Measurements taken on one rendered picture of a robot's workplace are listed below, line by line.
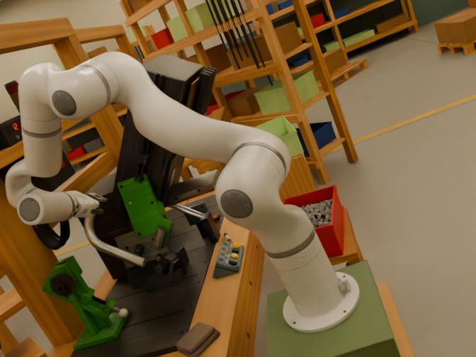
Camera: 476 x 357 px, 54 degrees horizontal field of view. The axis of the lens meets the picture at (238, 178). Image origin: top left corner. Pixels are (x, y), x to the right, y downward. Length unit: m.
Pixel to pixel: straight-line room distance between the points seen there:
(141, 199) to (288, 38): 2.87
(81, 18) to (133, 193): 9.52
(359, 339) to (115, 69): 0.75
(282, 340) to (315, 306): 0.11
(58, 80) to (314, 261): 0.64
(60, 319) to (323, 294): 0.95
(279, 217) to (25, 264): 0.95
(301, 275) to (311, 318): 0.12
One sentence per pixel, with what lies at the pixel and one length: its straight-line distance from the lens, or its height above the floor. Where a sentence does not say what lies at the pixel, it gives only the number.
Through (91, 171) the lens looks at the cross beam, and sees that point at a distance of 2.28.
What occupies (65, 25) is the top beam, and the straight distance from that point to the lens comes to 2.48.
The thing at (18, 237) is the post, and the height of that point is 1.28.
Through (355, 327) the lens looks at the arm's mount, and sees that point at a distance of 1.06.
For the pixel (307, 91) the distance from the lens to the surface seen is 4.33.
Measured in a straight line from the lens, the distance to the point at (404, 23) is 10.27.
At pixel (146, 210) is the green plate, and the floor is 1.16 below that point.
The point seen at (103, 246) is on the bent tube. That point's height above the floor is 1.14.
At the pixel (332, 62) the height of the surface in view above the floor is 0.29.
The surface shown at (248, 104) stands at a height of 0.84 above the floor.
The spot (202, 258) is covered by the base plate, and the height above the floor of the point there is 0.90.
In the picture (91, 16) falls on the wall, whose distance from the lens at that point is 10.99.
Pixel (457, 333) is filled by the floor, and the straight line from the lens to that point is 2.42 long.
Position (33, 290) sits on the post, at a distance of 1.68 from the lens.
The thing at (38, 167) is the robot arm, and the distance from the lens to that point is 1.24.
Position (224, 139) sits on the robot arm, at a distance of 0.98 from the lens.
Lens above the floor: 1.62
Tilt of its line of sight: 17 degrees down
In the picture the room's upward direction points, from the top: 24 degrees counter-clockwise
